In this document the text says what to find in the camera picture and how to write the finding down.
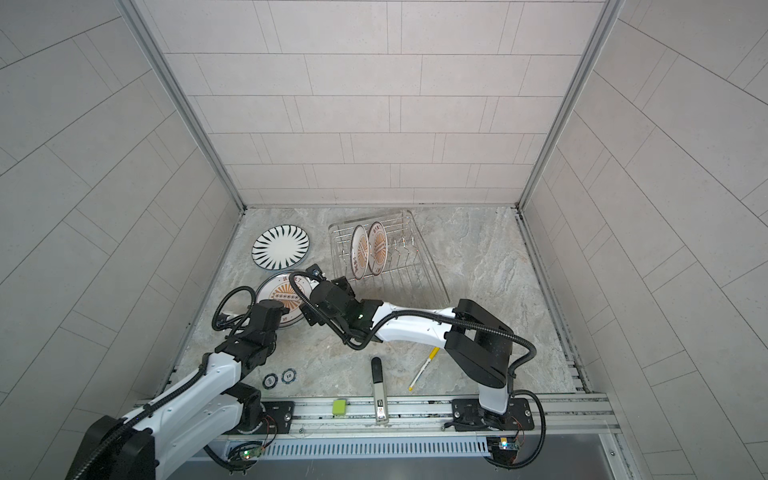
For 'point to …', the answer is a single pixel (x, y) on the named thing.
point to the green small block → (339, 407)
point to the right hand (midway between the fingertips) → (314, 296)
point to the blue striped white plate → (281, 247)
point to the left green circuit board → (251, 452)
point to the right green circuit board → (505, 445)
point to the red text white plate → (377, 249)
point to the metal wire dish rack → (410, 278)
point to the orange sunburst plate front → (278, 287)
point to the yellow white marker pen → (432, 355)
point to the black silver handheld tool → (380, 405)
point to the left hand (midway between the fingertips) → (279, 303)
